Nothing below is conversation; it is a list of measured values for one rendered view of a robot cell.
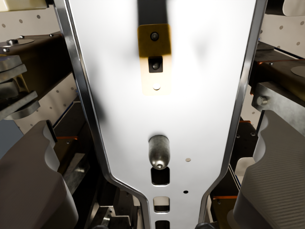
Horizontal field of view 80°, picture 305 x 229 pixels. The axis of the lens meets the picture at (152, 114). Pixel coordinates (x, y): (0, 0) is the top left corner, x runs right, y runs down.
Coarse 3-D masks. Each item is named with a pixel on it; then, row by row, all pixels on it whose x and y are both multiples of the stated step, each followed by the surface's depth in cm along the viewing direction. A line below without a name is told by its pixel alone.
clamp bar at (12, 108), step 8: (24, 64) 18; (0, 72) 16; (8, 72) 16; (16, 72) 17; (0, 80) 16; (24, 96) 18; (32, 96) 19; (0, 104) 17; (8, 104) 17; (16, 104) 17; (24, 104) 18; (0, 112) 16; (8, 112) 16; (0, 120) 16
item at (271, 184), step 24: (264, 120) 10; (264, 144) 8; (288, 144) 8; (264, 168) 7; (288, 168) 7; (240, 192) 6; (264, 192) 6; (288, 192) 6; (240, 216) 7; (264, 216) 6; (288, 216) 5
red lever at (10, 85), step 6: (12, 78) 18; (0, 84) 16; (6, 84) 17; (12, 84) 17; (0, 90) 16; (6, 90) 17; (12, 90) 17; (18, 90) 17; (0, 96) 17; (6, 96) 17; (12, 96) 17; (18, 96) 18
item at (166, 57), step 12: (156, 24) 20; (168, 24) 20; (144, 36) 20; (168, 36) 20; (144, 48) 21; (156, 48) 21; (168, 48) 21; (144, 60) 22; (156, 60) 21; (168, 60) 22; (144, 72) 22; (156, 72) 21; (168, 72) 22; (144, 84) 23; (168, 84) 23
